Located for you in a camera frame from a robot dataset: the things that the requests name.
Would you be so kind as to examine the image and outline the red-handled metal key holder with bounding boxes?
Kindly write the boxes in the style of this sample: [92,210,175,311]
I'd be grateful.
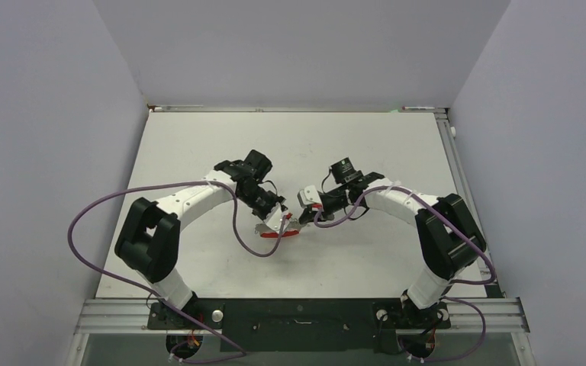
[255,222,303,239]

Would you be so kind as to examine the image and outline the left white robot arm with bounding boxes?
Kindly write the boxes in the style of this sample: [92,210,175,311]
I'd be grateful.
[114,150,291,328]

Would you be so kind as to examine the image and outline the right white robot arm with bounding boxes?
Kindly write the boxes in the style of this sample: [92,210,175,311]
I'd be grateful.
[298,158,488,326]

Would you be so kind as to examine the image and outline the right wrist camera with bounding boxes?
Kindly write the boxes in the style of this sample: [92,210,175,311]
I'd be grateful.
[298,185,323,209]

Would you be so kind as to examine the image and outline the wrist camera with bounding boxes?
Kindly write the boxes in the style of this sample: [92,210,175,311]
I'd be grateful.
[263,206,290,232]
[298,185,323,209]

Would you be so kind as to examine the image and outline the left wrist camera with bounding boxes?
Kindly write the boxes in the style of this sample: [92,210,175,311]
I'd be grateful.
[263,206,290,232]

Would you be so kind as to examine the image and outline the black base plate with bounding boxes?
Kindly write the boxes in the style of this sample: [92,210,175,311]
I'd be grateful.
[146,297,451,354]

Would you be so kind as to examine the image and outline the aluminium back rail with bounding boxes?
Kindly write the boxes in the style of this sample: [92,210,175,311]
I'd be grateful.
[147,104,448,114]

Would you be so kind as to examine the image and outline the aluminium rail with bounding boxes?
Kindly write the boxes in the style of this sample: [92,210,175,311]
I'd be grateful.
[72,297,532,335]
[434,111,499,287]
[147,104,448,114]

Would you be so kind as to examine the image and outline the aluminium right rail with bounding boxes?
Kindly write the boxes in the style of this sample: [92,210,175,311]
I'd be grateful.
[434,111,499,287]

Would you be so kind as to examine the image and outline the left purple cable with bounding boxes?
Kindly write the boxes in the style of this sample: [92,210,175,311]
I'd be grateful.
[66,181,294,364]

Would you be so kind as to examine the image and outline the aluminium front rail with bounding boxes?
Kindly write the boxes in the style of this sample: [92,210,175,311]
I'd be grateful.
[72,297,532,335]

